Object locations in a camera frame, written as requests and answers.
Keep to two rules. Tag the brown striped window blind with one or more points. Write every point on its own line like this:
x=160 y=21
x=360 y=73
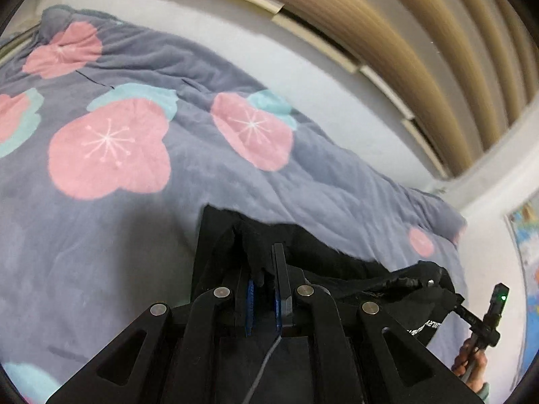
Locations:
x=421 y=42

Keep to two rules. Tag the grey floral blanket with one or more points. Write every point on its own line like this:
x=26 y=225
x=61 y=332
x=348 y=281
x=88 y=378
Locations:
x=189 y=185

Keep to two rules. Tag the wall map poster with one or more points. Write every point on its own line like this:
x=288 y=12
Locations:
x=526 y=244

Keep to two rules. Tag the black hooded jacket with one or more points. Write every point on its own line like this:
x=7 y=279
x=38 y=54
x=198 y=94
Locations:
x=332 y=265

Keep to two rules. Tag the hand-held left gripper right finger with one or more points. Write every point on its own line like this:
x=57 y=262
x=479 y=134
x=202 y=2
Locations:
x=278 y=311

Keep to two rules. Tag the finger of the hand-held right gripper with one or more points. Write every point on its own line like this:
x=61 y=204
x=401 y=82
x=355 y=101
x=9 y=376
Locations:
x=467 y=313

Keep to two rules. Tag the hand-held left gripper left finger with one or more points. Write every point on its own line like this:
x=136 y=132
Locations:
x=250 y=303

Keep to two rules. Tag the person's right hand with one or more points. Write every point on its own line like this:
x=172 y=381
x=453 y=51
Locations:
x=473 y=366

